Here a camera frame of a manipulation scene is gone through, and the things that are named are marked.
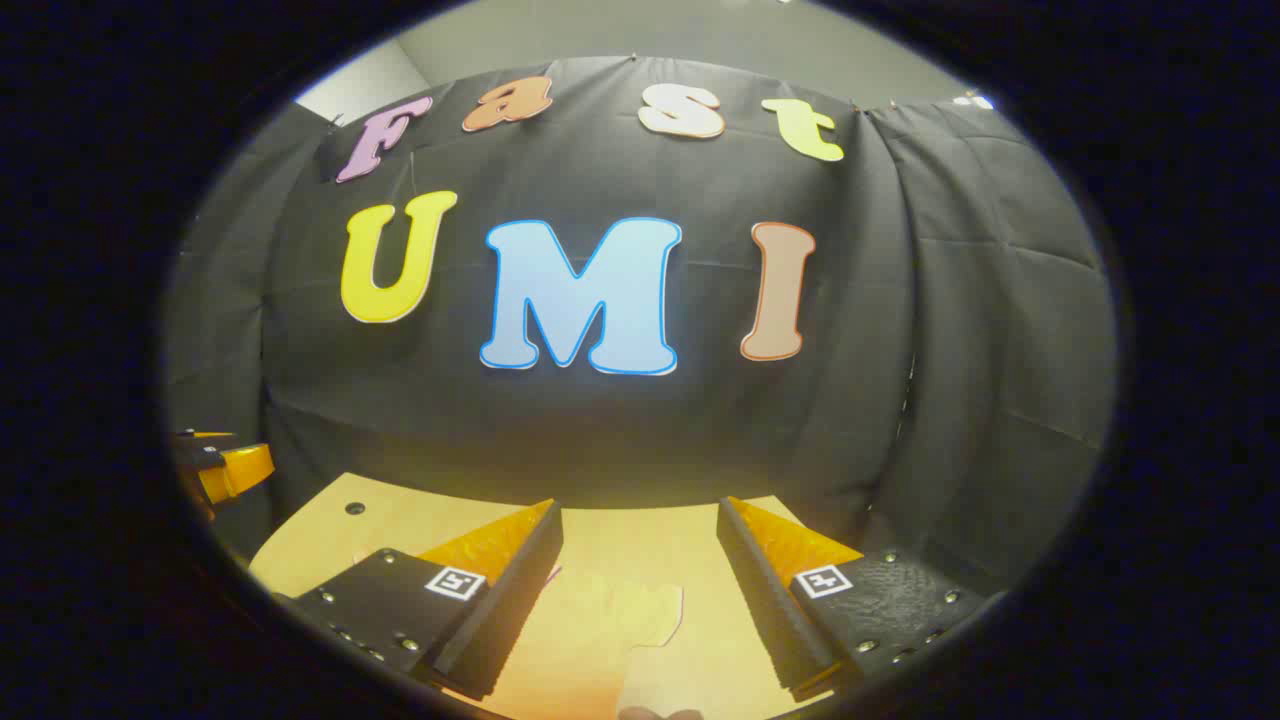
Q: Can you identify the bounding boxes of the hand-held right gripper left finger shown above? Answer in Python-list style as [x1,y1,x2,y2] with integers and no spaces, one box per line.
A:
[272,498,566,703]

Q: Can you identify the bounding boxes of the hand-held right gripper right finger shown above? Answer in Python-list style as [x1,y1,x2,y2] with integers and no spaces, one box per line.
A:
[715,496,1009,703]

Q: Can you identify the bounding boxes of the orange polo T-shirt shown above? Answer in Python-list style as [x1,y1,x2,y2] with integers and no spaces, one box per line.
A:
[500,565,689,720]

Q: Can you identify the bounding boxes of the black backdrop cloth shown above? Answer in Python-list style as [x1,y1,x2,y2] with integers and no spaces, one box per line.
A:
[160,55,1119,601]

